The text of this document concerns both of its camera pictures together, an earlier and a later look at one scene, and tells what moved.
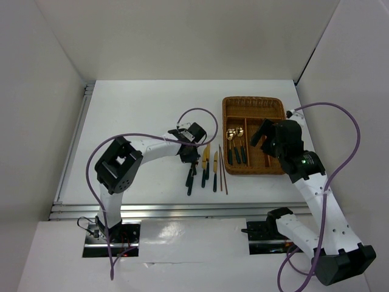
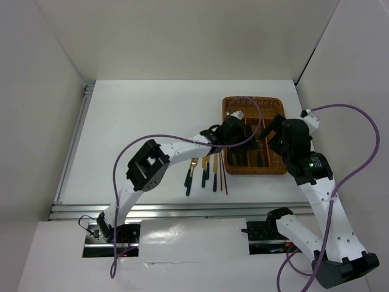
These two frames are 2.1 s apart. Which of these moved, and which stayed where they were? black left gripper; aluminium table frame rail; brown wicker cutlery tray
Moved: black left gripper
Stayed: aluminium table frame rail; brown wicker cutlery tray
